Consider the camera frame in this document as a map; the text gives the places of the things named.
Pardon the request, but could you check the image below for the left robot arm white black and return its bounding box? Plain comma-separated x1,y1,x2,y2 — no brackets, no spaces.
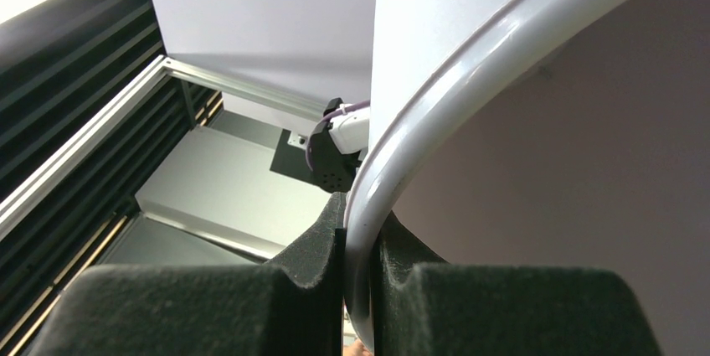
306,97,370,193

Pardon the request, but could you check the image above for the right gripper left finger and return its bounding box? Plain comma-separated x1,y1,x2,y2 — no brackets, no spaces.
30,193,346,355

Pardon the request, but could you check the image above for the grey plastic bucket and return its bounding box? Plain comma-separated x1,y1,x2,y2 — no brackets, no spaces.
344,0,709,355

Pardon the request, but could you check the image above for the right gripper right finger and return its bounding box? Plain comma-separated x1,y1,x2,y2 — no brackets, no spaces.
371,215,661,355

